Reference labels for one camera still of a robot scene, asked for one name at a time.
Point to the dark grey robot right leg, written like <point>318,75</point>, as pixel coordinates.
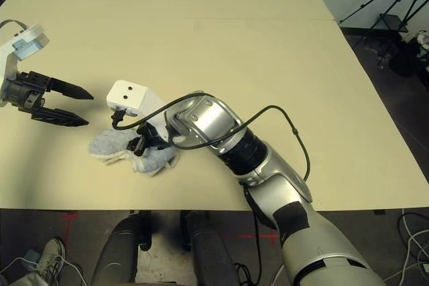
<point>207,252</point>

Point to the light blue fluffy rag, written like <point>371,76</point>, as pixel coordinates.
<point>104,145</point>

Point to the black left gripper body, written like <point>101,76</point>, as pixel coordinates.
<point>25,93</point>

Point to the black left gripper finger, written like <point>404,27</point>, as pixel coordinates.
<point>70,91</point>
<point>63,118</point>

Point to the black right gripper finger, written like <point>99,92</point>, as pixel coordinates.
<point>135,146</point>

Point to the dark grey robot leg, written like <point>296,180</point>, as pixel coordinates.
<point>117,252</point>
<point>207,252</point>

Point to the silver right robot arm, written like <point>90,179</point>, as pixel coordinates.
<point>281,179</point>

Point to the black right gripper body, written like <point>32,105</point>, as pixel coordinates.
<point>152,137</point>

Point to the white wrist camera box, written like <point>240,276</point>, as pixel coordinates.
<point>27,43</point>
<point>129,95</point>

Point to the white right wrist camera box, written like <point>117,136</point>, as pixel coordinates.
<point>129,95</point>

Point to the white crumpled object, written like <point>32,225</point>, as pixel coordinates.
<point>423,37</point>

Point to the dark grey robot left leg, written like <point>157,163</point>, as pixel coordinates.
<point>117,252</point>

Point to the grey bystander sneaker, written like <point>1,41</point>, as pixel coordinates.
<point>50,256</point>

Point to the black bag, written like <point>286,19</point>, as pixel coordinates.
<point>409,61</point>

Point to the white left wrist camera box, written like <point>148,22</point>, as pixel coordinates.
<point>27,43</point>

